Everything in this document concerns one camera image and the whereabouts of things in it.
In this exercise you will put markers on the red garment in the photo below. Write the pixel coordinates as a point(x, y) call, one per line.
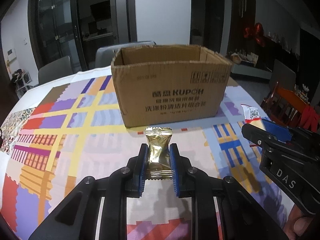
point(310, 117)

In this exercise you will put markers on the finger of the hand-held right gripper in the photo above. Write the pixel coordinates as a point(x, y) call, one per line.
point(255, 136)
point(277, 131)

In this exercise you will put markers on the brown cardboard box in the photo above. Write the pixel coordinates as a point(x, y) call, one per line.
point(170, 92)

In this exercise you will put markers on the white low side table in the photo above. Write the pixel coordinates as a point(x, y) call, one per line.
point(250, 67)

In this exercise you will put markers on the grey dining chair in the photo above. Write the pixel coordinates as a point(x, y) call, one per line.
point(282, 75)
point(105, 55)
point(56, 70)

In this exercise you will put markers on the colourful printed tablecloth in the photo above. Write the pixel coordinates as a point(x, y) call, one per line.
point(82, 135)

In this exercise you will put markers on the gold foil snack packet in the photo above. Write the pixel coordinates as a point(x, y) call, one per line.
point(158, 152)

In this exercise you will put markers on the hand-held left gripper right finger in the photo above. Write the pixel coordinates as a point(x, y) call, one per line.
point(176, 172)

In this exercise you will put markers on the person's right hand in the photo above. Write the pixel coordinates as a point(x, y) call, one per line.
point(302, 227)

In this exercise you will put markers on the white intercom panel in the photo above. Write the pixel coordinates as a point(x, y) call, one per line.
point(11, 54)

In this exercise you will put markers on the white red cracker packet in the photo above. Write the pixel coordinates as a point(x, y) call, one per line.
point(251, 115)

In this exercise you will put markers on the red foil balloons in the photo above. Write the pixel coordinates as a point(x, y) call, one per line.
point(255, 32)

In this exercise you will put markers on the black framed sliding glass door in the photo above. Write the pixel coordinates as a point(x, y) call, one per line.
point(55, 25)

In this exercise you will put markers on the grey refrigerator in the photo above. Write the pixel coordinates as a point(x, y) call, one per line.
point(122, 10)

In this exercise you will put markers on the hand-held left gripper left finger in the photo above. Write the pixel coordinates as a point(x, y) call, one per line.
point(141, 172)

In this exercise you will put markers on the white shoe rack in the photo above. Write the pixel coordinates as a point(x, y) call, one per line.
point(21, 82)

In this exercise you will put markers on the red wooden chair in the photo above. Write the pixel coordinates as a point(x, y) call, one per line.
point(290, 97)

